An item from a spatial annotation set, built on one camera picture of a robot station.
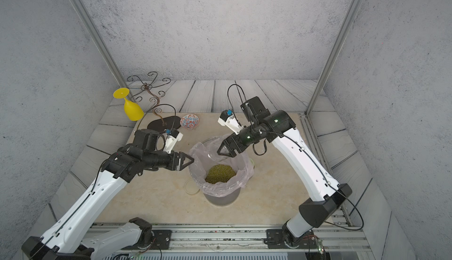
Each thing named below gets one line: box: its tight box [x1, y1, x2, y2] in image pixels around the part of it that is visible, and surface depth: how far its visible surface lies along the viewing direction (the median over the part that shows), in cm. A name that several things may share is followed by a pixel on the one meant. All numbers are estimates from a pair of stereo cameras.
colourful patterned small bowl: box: [179, 114, 200, 130], surface depth 117 cm
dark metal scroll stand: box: [127, 71, 182, 131], surface depth 96 cm
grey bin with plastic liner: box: [188, 134, 255, 207], surface depth 71 cm
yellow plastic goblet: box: [113, 87, 145, 122], surface depth 93 cm
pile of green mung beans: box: [204, 164, 237, 185], surface depth 88 cm
